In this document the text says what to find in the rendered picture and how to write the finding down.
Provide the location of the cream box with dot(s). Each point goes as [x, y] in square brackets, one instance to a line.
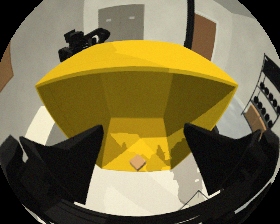
[44, 130]

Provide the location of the small brown wooden block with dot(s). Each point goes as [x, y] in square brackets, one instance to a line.
[137, 162]

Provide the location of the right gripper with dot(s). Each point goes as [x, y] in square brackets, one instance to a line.
[65, 56]

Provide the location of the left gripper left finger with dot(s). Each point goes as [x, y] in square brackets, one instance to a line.
[71, 162]

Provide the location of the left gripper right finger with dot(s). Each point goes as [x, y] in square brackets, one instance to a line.
[216, 155]

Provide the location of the black square outline on floor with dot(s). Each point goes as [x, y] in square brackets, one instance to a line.
[197, 198]

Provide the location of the yellow open-sided box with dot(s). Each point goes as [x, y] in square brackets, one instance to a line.
[142, 108]

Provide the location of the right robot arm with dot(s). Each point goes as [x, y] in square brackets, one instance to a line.
[75, 36]

